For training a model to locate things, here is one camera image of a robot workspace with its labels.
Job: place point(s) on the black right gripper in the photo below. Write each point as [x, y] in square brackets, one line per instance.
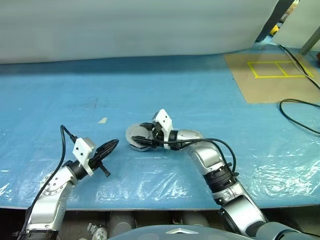
[158, 136]

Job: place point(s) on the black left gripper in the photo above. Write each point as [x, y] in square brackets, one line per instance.
[95, 162]

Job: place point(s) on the round silver spoked rotor lid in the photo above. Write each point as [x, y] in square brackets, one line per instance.
[133, 131]

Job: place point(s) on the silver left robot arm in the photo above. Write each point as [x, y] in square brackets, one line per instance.
[50, 195]

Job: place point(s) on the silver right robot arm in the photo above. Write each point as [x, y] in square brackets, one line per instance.
[207, 157]

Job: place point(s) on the small beige tape scrap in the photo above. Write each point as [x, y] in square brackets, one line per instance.
[102, 120]

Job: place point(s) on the blue plastic-covered table mat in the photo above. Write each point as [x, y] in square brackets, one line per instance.
[175, 95]

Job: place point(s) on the grey rounded cylinder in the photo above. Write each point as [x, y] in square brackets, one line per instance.
[196, 218]
[121, 222]

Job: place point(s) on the grey robot torso with emblem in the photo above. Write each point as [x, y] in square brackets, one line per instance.
[180, 233]

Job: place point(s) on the white foam backdrop sheet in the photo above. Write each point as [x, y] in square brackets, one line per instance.
[125, 27]

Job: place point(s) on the brown cardboard sheet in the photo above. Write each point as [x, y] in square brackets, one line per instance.
[262, 87]

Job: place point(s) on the small yellow object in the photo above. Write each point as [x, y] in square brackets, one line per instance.
[273, 29]

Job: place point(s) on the white board panel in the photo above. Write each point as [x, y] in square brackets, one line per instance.
[295, 27]

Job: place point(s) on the grey metal leg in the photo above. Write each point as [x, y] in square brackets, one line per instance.
[308, 45]

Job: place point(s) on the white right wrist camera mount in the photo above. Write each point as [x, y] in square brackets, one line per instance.
[165, 118]

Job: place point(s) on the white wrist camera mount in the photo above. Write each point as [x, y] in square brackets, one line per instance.
[82, 150]
[165, 118]

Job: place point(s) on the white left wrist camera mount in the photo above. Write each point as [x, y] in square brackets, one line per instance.
[82, 150]

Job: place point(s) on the small white metal bracket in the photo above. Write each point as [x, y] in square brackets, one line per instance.
[96, 230]

